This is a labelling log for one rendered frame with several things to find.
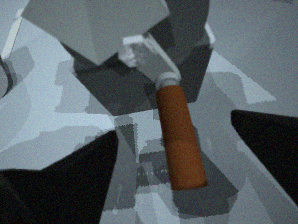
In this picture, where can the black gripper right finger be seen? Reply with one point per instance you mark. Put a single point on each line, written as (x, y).
(274, 141)

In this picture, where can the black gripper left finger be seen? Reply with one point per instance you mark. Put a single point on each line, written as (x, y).
(70, 191)

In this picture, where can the grey cylinder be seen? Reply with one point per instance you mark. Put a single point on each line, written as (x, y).
(3, 79)

